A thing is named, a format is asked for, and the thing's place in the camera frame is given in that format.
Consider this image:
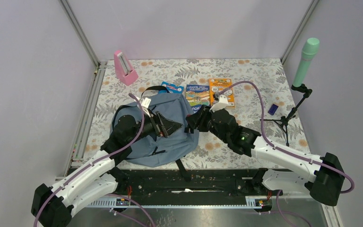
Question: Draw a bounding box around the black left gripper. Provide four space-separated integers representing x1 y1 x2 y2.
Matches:
127 108 183 145

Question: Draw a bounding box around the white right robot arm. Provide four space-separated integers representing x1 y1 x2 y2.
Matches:
186 105 347 206

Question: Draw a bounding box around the mint green microphone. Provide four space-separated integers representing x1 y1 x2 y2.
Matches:
292 37 320 87

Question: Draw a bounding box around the pink metronome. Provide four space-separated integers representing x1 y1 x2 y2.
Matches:
114 50 138 86

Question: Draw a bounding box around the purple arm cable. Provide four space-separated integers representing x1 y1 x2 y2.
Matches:
214 80 355 227
33 93 157 227

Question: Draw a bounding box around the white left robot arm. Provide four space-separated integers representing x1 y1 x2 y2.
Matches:
31 111 186 227

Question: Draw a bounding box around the purple toy brick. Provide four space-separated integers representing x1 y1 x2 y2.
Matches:
268 104 279 115

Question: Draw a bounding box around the blue student backpack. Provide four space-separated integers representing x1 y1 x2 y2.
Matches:
101 86 199 182

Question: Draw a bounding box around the orange book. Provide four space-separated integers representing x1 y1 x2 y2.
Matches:
208 78 235 109

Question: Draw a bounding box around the black tripod stand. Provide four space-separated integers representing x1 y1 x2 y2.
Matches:
259 84 313 147

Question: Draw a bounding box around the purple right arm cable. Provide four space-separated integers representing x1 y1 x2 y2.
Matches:
214 80 355 227

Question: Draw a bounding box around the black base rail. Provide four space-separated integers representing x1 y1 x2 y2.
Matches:
67 167 284 208

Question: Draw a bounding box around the blue treehouse book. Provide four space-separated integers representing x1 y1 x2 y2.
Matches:
185 85 210 113

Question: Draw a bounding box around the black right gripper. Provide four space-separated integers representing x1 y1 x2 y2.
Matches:
186 104 230 144

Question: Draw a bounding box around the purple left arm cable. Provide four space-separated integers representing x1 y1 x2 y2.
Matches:
33 93 157 227

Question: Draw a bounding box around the blue round package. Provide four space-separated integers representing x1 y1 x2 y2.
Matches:
161 81 184 94

